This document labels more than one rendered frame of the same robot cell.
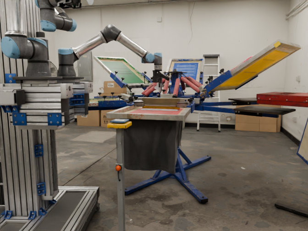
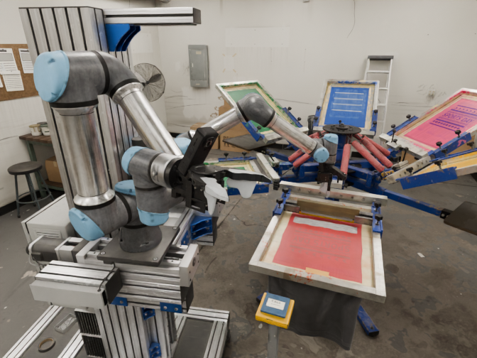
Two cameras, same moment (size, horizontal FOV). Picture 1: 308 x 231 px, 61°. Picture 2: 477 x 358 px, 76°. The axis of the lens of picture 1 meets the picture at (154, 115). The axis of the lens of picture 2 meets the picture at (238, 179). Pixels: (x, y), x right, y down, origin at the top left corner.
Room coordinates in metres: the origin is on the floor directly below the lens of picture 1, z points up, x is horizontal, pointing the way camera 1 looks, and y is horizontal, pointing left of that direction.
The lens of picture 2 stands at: (0.81, 0.26, 1.92)
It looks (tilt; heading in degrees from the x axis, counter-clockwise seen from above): 24 degrees down; 7
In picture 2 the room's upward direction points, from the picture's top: straight up
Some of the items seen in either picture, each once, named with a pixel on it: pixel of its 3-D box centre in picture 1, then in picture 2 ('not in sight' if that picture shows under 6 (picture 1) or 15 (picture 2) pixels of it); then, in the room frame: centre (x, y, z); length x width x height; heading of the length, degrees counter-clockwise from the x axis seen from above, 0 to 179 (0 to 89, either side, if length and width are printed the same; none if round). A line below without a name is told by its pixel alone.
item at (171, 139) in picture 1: (147, 145); (310, 306); (1.98, 0.05, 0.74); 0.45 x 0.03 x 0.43; 77
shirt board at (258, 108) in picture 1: (222, 109); (418, 203); (2.83, -0.75, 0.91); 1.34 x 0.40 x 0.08; 47
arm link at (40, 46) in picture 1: (35, 49); (133, 200); (1.70, 0.74, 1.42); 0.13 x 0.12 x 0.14; 152
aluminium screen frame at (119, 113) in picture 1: (156, 110); (322, 234); (2.27, -0.02, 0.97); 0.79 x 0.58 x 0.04; 167
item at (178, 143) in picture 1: (178, 139); not in sight; (2.16, -0.21, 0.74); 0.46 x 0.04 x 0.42; 167
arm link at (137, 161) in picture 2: (46, 1); (147, 165); (1.46, 0.57, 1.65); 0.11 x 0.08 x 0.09; 62
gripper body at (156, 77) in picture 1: (157, 76); (326, 171); (2.47, -0.03, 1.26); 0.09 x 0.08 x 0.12; 77
